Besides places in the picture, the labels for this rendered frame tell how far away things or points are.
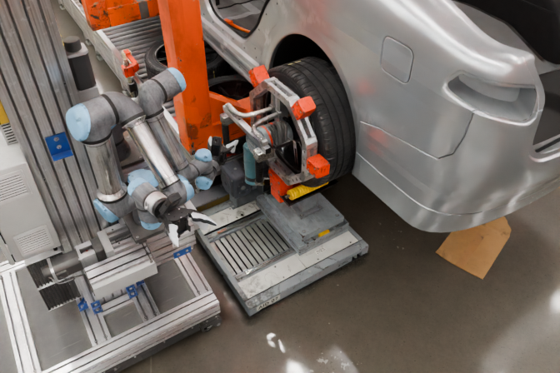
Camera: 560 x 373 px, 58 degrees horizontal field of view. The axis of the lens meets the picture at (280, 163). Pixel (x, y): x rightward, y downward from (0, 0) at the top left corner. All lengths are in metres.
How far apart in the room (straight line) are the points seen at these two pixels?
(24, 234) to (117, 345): 0.73
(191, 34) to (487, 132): 1.50
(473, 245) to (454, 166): 1.41
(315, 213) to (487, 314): 1.10
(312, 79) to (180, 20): 0.71
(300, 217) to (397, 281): 0.67
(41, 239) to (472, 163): 1.73
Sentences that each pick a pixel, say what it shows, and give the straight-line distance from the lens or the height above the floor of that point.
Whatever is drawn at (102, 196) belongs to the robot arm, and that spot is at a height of 1.07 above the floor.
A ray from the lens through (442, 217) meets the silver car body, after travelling 2.25.
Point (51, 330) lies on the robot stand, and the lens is 2.83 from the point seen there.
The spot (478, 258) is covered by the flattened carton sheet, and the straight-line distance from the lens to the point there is 3.34.
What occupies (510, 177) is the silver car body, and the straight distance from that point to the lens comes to 2.12.
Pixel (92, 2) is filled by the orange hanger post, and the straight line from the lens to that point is 4.56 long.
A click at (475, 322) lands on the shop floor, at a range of 3.06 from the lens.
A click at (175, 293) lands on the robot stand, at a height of 0.21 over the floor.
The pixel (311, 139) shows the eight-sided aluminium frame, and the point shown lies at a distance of 2.38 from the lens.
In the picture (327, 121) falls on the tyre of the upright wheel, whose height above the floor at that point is 1.05.
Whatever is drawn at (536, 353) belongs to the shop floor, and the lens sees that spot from 3.07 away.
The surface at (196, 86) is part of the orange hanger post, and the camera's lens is 2.80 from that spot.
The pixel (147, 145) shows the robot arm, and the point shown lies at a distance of 1.88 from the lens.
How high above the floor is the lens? 2.43
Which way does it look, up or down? 40 degrees down
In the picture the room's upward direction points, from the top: straight up
